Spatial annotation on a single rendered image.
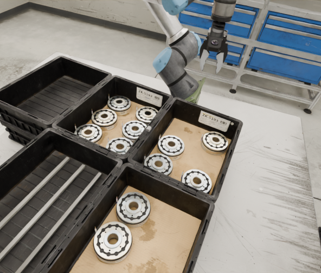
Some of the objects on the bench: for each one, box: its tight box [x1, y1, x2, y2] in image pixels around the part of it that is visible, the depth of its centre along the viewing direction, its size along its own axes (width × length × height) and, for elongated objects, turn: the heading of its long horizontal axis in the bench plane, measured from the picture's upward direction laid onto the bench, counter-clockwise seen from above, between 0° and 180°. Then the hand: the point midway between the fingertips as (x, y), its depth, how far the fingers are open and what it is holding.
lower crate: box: [0, 119, 35, 146], centre depth 111 cm, size 40×30×12 cm
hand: (209, 70), depth 96 cm, fingers open, 5 cm apart
